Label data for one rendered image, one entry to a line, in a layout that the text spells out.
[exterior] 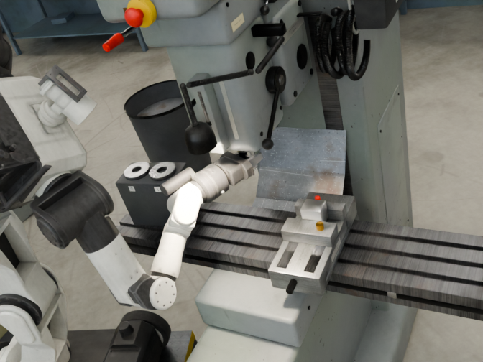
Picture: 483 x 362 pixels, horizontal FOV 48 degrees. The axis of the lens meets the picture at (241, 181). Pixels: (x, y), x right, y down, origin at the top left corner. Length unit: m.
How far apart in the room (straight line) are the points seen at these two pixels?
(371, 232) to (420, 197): 1.61
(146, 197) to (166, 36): 0.70
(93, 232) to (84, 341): 1.00
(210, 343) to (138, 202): 0.52
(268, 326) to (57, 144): 0.79
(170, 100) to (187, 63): 2.44
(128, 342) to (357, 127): 1.09
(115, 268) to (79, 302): 1.98
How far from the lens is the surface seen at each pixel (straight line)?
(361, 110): 1.79
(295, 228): 1.56
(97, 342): 2.18
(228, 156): 1.54
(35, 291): 1.72
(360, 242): 1.65
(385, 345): 2.32
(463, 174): 3.43
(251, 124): 1.37
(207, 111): 1.35
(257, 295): 1.67
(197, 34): 1.26
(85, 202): 1.25
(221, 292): 1.72
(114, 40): 1.24
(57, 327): 1.95
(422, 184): 3.36
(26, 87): 1.36
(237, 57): 1.30
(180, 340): 2.26
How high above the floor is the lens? 2.07
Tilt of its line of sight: 35 degrees down
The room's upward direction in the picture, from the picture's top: 16 degrees counter-clockwise
